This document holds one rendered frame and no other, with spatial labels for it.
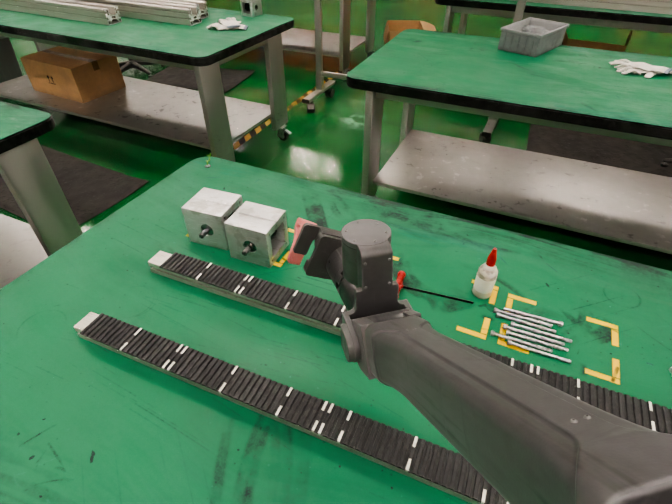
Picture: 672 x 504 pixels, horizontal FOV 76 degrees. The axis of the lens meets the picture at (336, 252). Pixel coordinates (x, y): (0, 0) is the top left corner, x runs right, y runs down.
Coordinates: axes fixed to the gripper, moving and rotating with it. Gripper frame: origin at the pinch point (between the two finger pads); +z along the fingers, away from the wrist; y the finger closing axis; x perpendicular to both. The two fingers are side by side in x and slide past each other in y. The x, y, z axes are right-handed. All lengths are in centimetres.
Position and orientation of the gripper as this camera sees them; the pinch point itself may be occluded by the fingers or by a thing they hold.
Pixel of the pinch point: (326, 230)
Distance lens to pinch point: 67.8
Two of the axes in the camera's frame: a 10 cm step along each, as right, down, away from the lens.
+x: -3.9, 8.3, 4.0
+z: -3.1, -5.3, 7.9
